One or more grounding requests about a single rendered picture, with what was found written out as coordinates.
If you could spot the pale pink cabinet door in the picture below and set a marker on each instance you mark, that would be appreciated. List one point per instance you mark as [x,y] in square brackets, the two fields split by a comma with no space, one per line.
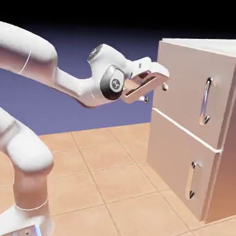
[185,88]
[173,167]

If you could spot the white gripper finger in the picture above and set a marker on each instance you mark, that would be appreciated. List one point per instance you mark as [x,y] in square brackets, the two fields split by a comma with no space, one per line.
[144,98]
[165,86]

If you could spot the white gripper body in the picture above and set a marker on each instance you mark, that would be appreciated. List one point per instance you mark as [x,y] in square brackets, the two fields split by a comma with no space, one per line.
[145,86]

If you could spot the pale pink cabinet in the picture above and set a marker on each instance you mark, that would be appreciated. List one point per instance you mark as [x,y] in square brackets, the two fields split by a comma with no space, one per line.
[195,133]

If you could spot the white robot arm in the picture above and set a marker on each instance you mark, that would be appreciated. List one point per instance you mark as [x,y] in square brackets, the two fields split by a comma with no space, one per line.
[41,61]

